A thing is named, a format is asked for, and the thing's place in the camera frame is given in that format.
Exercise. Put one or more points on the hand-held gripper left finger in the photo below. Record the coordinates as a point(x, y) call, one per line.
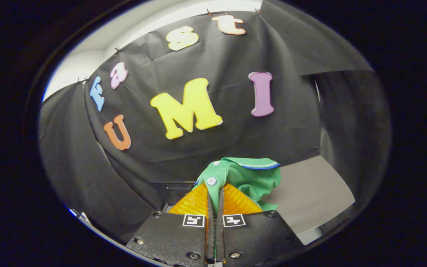
point(172, 237)

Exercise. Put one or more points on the beige cabinet with grey top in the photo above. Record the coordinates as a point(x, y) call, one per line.
point(310, 193)

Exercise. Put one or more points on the green polo shirt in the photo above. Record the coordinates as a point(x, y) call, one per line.
point(250, 178)

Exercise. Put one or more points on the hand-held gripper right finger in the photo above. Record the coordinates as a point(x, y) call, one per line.
point(258, 237)

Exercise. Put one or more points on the black backdrop cloth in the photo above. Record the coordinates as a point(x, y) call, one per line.
point(217, 148)

